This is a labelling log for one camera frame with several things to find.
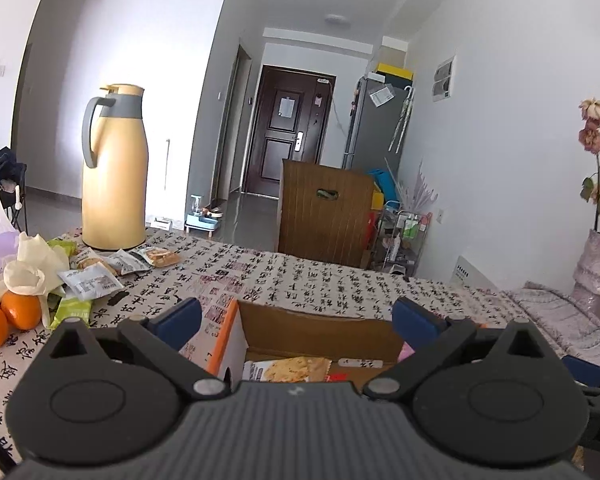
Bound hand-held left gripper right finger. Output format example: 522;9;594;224
362;296;550;402

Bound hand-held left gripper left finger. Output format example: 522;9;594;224
47;297;232;402

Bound red cardboard box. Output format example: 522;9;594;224
205;299;416;396

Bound tan biscuit packet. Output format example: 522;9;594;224
242;356;332;384

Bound small biscuit packet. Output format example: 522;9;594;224
130;246;182;270
71;247;120;277

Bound grey quilted cloth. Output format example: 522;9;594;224
502;281;600;361

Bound small white packet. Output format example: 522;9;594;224
56;261;126;302
106;249;152;277

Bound metal storage rack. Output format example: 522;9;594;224
367;200;433;277

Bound pink ribbed vase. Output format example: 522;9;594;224
571;229;600;333

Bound red gift box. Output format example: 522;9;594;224
362;210;378;256

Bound small green packet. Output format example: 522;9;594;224
47;239;79;267
49;296;95;332

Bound purple feather grass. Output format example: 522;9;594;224
397;160;438;211

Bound wooden chair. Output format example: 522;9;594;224
276;159;377;269

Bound yellow thermos jug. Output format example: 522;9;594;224
81;84;148;252

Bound brown side door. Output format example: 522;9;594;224
212;45;255;201

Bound grey fridge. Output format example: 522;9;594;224
342;76;416;181

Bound dark brown entrance door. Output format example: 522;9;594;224
243;65;337;200

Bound white folded umbrella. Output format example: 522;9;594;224
387;86;415;153

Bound white paper sheet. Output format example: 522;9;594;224
369;85;397;108

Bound dark bag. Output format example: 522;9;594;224
0;146;28;196

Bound dried pink rose bouquet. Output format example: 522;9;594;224
578;97;600;241

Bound yellow box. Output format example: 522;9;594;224
372;62;416;82

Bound white wall panel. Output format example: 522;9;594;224
431;56;457;102

